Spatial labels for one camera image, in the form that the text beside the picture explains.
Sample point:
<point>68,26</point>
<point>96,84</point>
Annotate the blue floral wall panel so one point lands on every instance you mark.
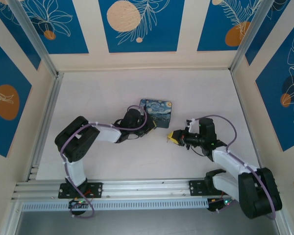
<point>142,27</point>
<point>279,98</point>
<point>7,98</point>
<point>264,29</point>
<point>56,24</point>
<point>225,24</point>
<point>17,44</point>

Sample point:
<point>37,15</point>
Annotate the aluminium corner post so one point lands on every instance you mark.
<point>247,39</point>
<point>34,39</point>

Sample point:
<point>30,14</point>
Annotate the aluminium side rail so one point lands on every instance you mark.
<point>245,115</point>
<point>44,127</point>

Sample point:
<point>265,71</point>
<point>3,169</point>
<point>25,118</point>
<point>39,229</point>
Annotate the starry night print tin box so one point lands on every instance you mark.
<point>159,110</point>

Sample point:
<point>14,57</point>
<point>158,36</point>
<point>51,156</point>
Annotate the small circuit board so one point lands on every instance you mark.
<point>78,203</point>
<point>218,203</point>

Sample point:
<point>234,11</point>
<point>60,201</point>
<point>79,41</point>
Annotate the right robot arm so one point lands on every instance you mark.
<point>257,195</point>

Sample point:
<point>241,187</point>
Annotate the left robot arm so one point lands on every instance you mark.
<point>76,137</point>

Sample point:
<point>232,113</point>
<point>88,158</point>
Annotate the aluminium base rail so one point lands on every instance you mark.
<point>142,188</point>

